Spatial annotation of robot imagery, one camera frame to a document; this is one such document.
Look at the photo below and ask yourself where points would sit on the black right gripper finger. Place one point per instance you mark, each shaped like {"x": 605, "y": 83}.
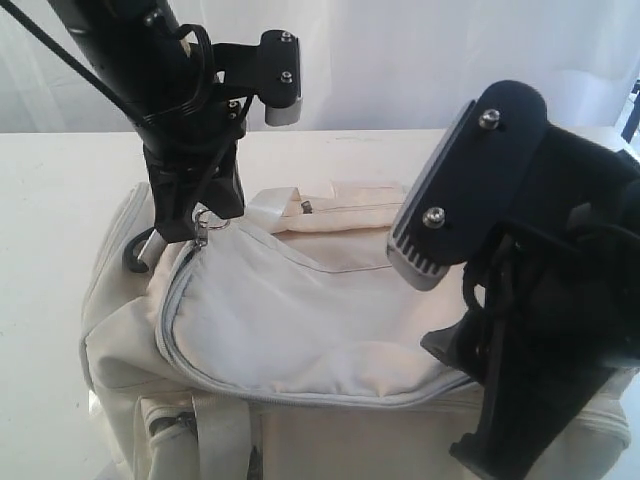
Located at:
{"x": 558, "y": 423}

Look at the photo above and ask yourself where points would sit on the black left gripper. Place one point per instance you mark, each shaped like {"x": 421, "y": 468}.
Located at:
{"x": 190, "y": 154}

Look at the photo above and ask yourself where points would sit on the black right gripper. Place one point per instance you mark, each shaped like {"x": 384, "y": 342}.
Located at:
{"x": 552, "y": 255}

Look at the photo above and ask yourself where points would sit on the cream duffel bag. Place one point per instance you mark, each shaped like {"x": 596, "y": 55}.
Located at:
{"x": 280, "y": 345}

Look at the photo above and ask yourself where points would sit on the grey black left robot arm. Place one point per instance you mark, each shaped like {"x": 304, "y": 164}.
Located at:
{"x": 164, "y": 72}

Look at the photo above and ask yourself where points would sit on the white backdrop curtain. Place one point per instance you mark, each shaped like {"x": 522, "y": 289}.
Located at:
{"x": 414, "y": 64}

